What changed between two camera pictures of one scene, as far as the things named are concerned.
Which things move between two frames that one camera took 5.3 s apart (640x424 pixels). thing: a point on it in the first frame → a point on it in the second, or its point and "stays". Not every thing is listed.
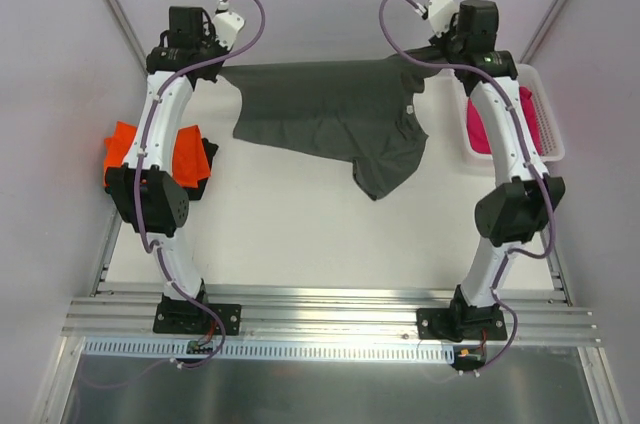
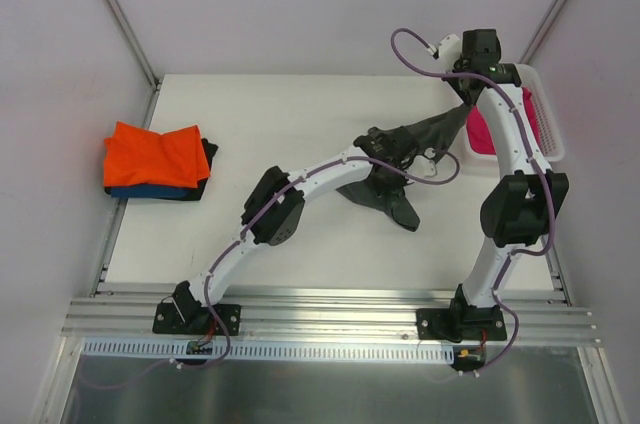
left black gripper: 210,69 → 388,176
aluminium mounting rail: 127,313 stays
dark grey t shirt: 357,110 → 383,190
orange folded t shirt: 189,164 stays
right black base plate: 461,324 stays
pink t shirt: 478,135 stays
